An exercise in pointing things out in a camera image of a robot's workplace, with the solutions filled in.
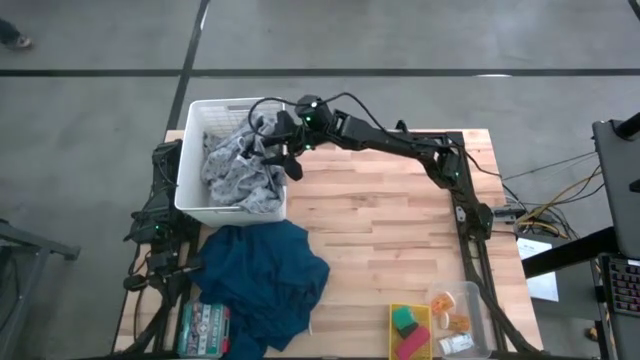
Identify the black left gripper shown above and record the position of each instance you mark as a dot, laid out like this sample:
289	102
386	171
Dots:
162	267

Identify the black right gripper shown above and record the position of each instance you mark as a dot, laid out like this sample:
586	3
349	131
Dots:
291	135

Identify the grey patterned cloth gown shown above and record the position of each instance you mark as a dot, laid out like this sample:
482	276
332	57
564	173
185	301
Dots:
235	175

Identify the blue cloth garment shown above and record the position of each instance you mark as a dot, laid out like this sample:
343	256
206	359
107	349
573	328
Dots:
260	280

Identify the green block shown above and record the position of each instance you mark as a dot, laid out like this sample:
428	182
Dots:
403	317

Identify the black block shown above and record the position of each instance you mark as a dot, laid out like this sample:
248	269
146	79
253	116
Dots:
409	330

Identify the orange pill bottle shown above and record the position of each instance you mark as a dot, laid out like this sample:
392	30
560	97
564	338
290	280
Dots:
456	322
443	303

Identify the pinkish red block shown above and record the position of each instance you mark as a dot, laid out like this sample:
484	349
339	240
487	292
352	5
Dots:
412	344

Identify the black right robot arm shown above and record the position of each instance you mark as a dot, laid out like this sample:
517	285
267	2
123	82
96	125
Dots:
380	137

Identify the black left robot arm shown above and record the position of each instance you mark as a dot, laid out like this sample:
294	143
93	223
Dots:
161	197

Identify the green first aid kit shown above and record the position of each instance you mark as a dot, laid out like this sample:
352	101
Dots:
202	330

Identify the white perforated plastic basket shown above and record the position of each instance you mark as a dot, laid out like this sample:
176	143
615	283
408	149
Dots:
192	165

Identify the grey metal stand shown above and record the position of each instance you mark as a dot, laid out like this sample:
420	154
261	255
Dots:
30	245

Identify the yellow plastic tray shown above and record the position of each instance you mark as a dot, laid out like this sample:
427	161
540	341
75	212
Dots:
425	312

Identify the grey power adapter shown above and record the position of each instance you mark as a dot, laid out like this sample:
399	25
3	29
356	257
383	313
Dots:
506	214

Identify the clear plastic container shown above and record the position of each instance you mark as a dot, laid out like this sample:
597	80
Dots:
477	310

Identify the person's foot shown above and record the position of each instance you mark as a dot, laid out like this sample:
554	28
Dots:
17	40

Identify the white paper sheet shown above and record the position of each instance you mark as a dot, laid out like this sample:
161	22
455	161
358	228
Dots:
542	287

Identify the black stand beam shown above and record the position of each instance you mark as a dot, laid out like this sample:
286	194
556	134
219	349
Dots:
570	252

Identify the grey monitor back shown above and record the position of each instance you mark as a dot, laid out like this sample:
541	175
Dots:
617	190

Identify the keyboard with coloured keys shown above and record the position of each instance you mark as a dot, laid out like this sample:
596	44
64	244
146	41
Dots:
625	287

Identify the black frame clip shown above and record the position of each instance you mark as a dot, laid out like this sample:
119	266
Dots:
401	126

